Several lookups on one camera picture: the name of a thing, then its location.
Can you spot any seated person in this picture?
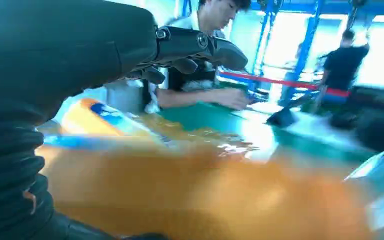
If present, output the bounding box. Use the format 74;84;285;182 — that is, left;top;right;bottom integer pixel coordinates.
141;0;256;113

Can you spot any orange drink bottle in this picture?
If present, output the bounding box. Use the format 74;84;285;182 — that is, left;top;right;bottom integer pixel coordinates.
42;97;180;154

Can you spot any tablet in dark case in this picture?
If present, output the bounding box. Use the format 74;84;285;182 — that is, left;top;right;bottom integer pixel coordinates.
265;95;316;129

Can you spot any green table mat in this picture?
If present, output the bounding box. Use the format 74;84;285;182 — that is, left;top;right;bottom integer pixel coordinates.
157;101;377;164

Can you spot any red barrier tape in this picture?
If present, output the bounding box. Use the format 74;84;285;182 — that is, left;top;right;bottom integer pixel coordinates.
217;70;351;98

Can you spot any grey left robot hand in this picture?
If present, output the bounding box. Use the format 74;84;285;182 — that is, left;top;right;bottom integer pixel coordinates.
0;0;250;128

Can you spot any black carry case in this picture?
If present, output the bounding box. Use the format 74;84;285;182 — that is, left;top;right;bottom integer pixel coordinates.
329;85;384;154

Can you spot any blue metal post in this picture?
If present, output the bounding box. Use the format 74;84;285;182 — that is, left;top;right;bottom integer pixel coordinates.
279;0;326;108

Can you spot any person's hand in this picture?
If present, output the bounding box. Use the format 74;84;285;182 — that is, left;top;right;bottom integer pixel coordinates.
211;87;255;112

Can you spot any standing person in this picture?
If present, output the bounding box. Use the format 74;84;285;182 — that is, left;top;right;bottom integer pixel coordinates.
317;29;371;93

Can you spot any yellow plastic sheet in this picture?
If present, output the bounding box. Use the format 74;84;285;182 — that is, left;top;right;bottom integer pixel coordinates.
35;112;380;240

